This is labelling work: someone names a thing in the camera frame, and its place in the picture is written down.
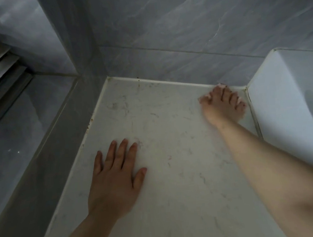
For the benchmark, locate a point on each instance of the person's left hand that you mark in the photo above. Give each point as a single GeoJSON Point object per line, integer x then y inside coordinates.
{"type": "Point", "coordinates": [112, 189]}

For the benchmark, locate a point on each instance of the person's right hand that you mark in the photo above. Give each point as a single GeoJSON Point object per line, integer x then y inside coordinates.
{"type": "Point", "coordinates": [222, 110]}

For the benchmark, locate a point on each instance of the person's left middle finger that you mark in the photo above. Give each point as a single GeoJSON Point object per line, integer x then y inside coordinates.
{"type": "Point", "coordinates": [122, 154]}

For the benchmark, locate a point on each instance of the person's left thumb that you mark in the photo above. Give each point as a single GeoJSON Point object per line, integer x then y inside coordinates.
{"type": "Point", "coordinates": [140, 177]}

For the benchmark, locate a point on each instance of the person's right fingers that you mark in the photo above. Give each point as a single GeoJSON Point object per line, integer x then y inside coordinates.
{"type": "Point", "coordinates": [224, 97]}

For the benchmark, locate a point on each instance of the person's left little finger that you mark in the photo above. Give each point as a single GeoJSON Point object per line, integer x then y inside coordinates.
{"type": "Point", "coordinates": [98, 161]}

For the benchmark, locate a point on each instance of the white cleaning wipe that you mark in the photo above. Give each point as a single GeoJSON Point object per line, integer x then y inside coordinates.
{"type": "Point", "coordinates": [207, 98]}

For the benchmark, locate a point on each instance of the person's right forearm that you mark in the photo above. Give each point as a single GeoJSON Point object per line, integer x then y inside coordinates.
{"type": "Point", "coordinates": [276, 177]}

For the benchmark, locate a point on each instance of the person's left forearm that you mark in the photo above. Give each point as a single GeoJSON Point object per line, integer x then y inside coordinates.
{"type": "Point", "coordinates": [93, 235]}

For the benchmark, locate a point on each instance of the white ceramic sink basin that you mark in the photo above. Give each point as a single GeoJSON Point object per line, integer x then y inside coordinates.
{"type": "Point", "coordinates": [286, 103]}

